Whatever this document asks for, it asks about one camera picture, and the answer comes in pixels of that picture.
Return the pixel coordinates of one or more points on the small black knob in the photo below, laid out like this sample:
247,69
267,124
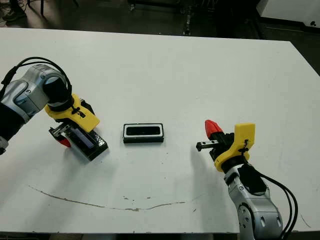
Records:
313,23

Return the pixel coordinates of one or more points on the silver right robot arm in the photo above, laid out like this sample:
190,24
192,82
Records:
257,210

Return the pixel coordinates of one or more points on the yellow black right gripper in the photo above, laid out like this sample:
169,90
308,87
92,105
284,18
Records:
240,147

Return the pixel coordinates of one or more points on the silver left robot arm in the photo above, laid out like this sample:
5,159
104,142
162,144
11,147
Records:
22,95

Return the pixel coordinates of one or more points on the white cabinet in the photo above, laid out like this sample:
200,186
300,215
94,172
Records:
290,8

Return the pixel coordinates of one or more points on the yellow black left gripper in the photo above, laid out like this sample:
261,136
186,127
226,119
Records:
85,118

